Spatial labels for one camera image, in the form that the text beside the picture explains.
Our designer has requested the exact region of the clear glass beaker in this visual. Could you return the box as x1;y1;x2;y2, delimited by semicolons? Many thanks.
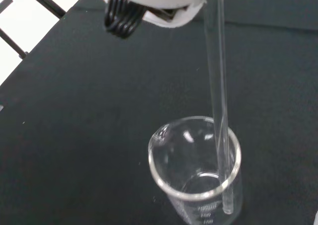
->
148;115;243;225

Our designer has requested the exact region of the black tripod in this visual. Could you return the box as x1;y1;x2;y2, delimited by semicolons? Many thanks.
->
0;0;67;60

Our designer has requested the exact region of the black bench cloth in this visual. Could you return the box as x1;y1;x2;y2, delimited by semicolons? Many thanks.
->
0;0;318;225

